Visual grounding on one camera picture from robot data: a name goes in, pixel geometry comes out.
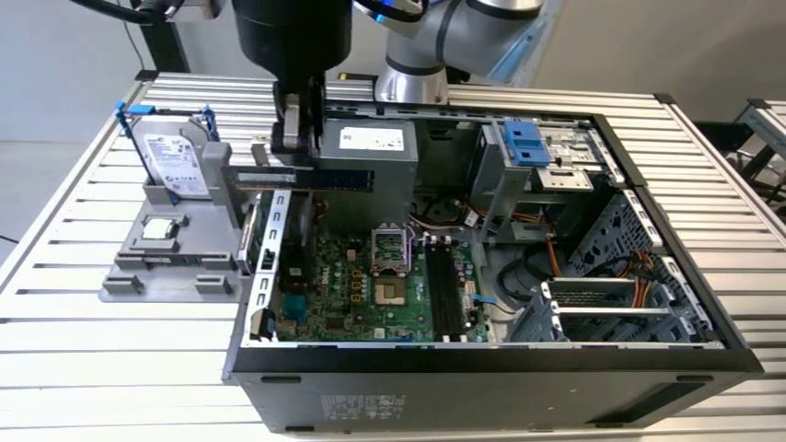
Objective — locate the side metal table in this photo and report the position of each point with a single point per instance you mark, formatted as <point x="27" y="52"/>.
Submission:
<point x="765" y="119"/>

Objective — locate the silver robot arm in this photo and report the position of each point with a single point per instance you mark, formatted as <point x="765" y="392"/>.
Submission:
<point x="430" y="41"/>

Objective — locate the grey parts rack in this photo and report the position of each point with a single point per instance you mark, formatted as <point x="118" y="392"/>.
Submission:
<point x="203" y="230"/>

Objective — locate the silver disk bay cage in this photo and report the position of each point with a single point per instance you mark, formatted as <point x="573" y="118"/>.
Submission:
<point x="608" y="311"/>

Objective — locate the hard disk in blue carrier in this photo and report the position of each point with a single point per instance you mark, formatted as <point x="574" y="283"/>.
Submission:
<point x="173" y="161"/>

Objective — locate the thin locking lever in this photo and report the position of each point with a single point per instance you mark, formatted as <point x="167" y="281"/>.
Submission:
<point x="409" y="253"/>

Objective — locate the black PC case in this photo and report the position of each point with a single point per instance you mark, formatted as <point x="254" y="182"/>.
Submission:
<point x="492" y="396"/>

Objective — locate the black plug with yellow tip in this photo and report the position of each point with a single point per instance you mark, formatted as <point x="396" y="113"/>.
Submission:
<point x="357" y="76"/>

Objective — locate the silver drive cage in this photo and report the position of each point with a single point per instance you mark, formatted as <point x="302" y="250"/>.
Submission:
<point x="565" y="179"/>

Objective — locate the grey power supply unit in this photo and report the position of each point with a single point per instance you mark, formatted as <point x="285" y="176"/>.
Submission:
<point x="369" y="212"/>

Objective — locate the black upright post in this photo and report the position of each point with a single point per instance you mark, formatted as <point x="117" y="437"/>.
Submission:
<point x="166" y="46"/>

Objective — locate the CPU socket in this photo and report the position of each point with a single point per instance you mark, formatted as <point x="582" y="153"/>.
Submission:
<point x="392" y="292"/>

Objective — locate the green motherboard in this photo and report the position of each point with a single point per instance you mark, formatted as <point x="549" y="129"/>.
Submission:
<point x="344" y="299"/>

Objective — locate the green graphics card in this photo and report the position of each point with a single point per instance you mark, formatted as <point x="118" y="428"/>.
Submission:
<point x="266" y="221"/>

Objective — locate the black case fan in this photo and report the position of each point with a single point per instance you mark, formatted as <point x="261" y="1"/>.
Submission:
<point x="302" y="221"/>

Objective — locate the round heatsink fan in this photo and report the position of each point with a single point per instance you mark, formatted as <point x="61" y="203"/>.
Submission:
<point x="442" y="212"/>

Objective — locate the silver CPU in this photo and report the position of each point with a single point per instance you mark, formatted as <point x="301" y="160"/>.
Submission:
<point x="158" y="228"/>

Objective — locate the blue drive bay latch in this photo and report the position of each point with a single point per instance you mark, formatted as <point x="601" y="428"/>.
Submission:
<point x="522" y="143"/>

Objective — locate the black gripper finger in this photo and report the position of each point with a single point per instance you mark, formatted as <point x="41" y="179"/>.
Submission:
<point x="318" y="115"/>
<point x="289" y="145"/>

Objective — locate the black RAM slot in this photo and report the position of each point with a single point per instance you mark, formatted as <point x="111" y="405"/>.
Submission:
<point x="453" y="290"/>
<point x="437" y="290"/>

